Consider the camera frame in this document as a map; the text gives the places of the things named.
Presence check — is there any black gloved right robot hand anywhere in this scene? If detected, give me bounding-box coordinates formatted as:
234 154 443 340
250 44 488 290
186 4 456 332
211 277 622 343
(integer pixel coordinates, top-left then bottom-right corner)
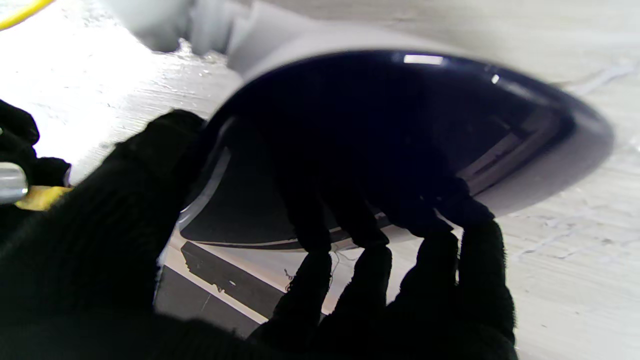
0 99 72 241

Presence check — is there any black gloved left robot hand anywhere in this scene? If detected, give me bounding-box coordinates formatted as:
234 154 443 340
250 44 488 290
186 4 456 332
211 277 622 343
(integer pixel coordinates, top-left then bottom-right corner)
0 111 519 360

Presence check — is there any yellow Ethernet cable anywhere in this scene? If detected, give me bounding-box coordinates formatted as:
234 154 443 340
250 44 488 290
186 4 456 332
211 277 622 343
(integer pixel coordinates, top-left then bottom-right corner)
0 0 74 212

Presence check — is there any black white router with antennas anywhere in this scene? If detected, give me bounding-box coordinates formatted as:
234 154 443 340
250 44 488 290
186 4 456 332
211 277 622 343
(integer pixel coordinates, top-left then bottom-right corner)
100 0 616 252

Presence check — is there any black tape strip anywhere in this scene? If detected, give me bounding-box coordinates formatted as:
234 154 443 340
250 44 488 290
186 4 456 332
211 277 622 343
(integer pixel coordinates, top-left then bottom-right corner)
180 241 301 321

